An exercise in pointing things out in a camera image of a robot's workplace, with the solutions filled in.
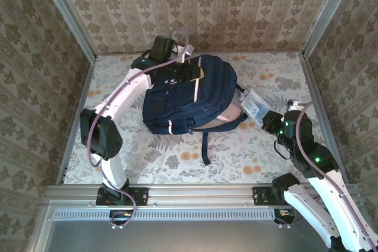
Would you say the right aluminium table rail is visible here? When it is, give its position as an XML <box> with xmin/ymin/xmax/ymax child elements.
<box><xmin>301</xmin><ymin>53</ymin><xmax>349</xmax><ymax>184</ymax></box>

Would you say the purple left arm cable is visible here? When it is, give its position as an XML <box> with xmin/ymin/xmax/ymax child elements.
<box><xmin>88</xmin><ymin>29</ymin><xmax>190</xmax><ymax>229</ymax></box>

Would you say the pink pencil case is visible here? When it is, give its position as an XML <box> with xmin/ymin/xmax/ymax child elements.
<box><xmin>217</xmin><ymin>106</ymin><xmax>243</xmax><ymax>123</ymax></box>

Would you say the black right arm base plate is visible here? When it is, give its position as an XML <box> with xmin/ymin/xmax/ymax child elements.
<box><xmin>253</xmin><ymin>186</ymin><xmax>284</xmax><ymax>206</ymax></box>

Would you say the right aluminium frame post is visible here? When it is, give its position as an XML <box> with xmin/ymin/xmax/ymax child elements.
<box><xmin>302</xmin><ymin>0</ymin><xmax>360</xmax><ymax>55</ymax></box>

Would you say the small coloured wire bundle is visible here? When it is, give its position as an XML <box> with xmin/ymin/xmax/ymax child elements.
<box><xmin>109</xmin><ymin>210</ymin><xmax>133</xmax><ymax>230</ymax></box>
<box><xmin>273</xmin><ymin>208</ymin><xmax>296</xmax><ymax>230</ymax></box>

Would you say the left aluminium table rail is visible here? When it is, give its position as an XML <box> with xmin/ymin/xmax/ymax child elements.
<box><xmin>56</xmin><ymin>57</ymin><xmax>97</xmax><ymax>185</ymax></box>

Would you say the aluminium frame post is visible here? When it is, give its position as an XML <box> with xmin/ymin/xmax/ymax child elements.
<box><xmin>302</xmin><ymin>0</ymin><xmax>360</xmax><ymax>55</ymax></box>
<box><xmin>35</xmin><ymin>0</ymin><xmax>97</xmax><ymax>60</ymax></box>

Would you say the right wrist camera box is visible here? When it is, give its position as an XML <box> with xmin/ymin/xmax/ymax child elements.
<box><xmin>285</xmin><ymin>98</ymin><xmax>305</xmax><ymax>116</ymax></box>

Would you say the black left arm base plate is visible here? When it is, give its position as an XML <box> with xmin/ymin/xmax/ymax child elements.
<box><xmin>96</xmin><ymin>187</ymin><xmax>148</xmax><ymax>206</ymax></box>

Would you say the aluminium mounting rail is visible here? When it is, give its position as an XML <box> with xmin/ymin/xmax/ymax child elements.
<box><xmin>44</xmin><ymin>184</ymin><xmax>360</xmax><ymax>206</ymax></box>

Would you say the slotted cable duct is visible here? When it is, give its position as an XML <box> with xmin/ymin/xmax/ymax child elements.
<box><xmin>53</xmin><ymin>208</ymin><xmax>275</xmax><ymax>221</ymax></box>

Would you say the left aluminium frame post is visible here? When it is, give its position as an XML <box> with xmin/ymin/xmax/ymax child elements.
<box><xmin>35</xmin><ymin>0</ymin><xmax>97</xmax><ymax>60</ymax></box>

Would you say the grey metal sheet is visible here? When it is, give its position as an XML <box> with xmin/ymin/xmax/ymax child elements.
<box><xmin>44</xmin><ymin>219</ymin><xmax>366</xmax><ymax>252</ymax></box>

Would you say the aluminium table rail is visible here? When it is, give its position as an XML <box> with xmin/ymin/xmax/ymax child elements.
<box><xmin>56</xmin><ymin>57</ymin><xmax>97</xmax><ymax>185</ymax></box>
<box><xmin>301</xmin><ymin>53</ymin><xmax>349</xmax><ymax>184</ymax></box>

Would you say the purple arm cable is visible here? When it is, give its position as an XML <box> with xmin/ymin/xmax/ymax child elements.
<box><xmin>273</xmin><ymin>101</ymin><xmax>378</xmax><ymax>252</ymax></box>
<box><xmin>88</xmin><ymin>29</ymin><xmax>190</xmax><ymax>229</ymax></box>

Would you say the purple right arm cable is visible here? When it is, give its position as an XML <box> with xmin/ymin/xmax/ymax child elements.
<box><xmin>273</xmin><ymin>101</ymin><xmax>378</xmax><ymax>252</ymax></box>

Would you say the navy blue backpack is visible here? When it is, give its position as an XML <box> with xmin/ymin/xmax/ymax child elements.
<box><xmin>142</xmin><ymin>54</ymin><xmax>249</xmax><ymax>166</ymax></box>

